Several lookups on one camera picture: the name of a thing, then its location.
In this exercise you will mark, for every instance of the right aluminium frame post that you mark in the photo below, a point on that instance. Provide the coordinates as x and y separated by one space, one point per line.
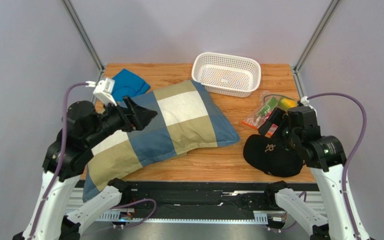
317 33

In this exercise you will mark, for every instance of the left aluminium frame post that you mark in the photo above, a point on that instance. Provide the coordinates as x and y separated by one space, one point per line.
77 23

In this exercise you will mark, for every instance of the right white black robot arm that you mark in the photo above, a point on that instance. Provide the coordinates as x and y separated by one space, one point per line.
326 160

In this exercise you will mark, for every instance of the white perforated plastic basket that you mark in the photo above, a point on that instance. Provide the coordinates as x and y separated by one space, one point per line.
226 74

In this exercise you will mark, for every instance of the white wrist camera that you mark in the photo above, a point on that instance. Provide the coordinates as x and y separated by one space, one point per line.
304 101
103 91

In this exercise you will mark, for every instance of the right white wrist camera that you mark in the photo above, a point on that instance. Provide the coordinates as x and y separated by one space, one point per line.
304 101

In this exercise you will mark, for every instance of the blue folded cloth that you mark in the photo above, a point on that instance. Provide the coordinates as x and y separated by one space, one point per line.
127 83

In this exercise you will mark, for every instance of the checked blue beige pillow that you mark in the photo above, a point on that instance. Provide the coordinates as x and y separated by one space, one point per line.
187 119

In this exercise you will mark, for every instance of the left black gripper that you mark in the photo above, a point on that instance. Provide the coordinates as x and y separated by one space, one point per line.
140 116

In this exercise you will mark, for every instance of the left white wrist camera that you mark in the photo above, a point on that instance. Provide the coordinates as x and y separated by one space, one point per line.
103 91

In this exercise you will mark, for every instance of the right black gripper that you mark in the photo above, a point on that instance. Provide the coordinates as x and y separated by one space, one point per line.
279 119

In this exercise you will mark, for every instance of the aluminium frame post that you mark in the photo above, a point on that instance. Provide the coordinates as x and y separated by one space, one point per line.
77 23
317 33

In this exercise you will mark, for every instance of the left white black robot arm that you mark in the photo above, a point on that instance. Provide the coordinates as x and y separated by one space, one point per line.
66 159

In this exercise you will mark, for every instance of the clear orange zip bag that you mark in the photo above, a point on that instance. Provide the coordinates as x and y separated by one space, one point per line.
268 102

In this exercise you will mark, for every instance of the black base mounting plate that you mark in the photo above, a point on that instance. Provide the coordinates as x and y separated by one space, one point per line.
203 200

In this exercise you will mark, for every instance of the black baseball cap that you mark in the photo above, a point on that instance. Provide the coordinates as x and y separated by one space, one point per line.
272 158

